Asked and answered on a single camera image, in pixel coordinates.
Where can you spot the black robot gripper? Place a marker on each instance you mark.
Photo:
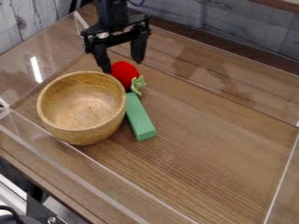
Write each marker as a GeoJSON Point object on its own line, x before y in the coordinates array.
{"type": "Point", "coordinates": [134, 32]}

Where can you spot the red plush fruit green leaves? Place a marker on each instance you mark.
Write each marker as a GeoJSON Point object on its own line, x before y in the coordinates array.
{"type": "Point", "coordinates": [129, 76]}

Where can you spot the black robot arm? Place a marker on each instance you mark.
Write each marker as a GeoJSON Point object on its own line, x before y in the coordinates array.
{"type": "Point", "coordinates": [118, 26]}

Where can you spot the wooden bowl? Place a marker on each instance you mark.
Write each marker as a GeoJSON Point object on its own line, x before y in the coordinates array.
{"type": "Point", "coordinates": [82, 107]}

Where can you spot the green rectangular block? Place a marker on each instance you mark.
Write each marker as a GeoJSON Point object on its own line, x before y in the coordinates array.
{"type": "Point", "coordinates": [138, 118]}

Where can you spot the clear acrylic tray enclosure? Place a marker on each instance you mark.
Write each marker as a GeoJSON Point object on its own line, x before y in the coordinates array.
{"type": "Point", "coordinates": [222, 164]}

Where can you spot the black metal table bracket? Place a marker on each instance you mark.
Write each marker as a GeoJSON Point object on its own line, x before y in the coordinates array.
{"type": "Point", "coordinates": [40, 212]}

